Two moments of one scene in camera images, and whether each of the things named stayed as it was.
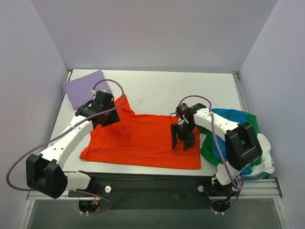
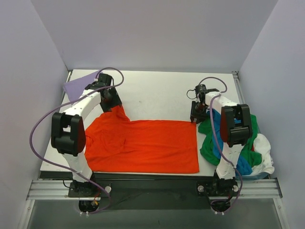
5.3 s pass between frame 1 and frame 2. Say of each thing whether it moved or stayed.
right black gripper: moved
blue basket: stayed
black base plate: stayed
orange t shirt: moved
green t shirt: stayed
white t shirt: stayed
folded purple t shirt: stayed
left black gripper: moved
